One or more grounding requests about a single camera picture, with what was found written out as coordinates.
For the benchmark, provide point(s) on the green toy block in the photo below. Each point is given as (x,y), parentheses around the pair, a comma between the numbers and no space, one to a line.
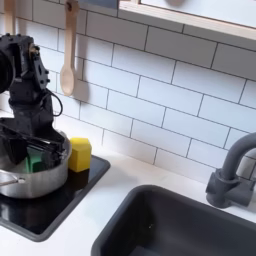
(33,161)

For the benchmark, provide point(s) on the yellow toy block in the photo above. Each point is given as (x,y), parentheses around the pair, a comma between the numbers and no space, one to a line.
(80,156)

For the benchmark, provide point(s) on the steel pot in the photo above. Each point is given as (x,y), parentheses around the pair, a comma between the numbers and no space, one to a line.
(40,183)

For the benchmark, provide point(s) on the black stove top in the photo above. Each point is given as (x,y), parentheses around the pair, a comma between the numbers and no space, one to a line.
(50,213)

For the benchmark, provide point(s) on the wooden spoon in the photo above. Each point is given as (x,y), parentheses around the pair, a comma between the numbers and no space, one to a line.
(68,76)

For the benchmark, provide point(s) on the dark grey sink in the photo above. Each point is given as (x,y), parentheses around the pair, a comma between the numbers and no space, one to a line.
(173,226)

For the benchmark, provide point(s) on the dark grey tap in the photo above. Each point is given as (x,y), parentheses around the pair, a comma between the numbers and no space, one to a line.
(221,190)

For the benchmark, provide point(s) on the wooden cabinet shelf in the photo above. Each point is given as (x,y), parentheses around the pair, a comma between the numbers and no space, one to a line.
(186,25)

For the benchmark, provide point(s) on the white toy microwave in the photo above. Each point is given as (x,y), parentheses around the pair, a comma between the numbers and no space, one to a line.
(216,10)

